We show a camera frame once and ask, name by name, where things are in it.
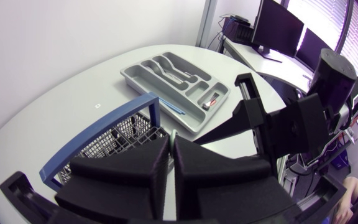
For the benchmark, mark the small dark screen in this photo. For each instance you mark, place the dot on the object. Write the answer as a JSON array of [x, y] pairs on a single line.
[[311, 49]]

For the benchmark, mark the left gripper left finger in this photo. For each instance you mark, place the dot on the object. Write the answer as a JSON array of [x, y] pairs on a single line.
[[126, 180]]

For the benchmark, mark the grey cutlery basket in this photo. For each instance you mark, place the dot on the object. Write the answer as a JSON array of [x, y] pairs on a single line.
[[98, 127]]

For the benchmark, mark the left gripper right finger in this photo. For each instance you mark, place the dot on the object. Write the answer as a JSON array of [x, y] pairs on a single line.
[[216, 183]]

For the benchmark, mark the grey cutlery tray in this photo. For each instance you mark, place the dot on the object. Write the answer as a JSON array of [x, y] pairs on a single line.
[[141, 77]]

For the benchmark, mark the blue plastic knife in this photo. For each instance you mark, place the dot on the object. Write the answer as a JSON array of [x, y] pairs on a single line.
[[172, 107]]

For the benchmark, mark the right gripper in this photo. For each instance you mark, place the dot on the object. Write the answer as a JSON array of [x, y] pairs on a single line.
[[297, 127]]

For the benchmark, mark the person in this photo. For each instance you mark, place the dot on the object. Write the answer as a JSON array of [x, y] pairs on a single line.
[[348, 199]]

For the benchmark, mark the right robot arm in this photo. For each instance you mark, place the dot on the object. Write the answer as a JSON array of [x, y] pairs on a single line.
[[332, 77]]

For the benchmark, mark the black box device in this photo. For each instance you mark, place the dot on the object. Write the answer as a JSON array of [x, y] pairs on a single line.
[[238, 29]]

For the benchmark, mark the white desk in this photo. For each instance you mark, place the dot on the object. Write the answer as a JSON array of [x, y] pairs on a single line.
[[272, 68]]

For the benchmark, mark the large dark screen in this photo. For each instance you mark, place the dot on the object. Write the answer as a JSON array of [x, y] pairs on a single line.
[[275, 28]]

